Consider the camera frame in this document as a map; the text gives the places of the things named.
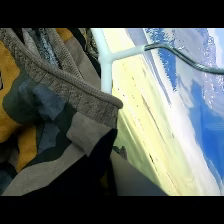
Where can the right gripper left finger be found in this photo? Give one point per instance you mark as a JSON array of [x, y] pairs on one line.
[[98, 173]]

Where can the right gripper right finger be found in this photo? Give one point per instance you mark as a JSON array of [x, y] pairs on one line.
[[131, 181]]

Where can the yellow grey patterned sweater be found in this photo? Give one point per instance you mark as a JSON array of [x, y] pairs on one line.
[[50, 83]]

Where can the white clothes hanger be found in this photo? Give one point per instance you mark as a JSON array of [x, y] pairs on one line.
[[106, 63]]

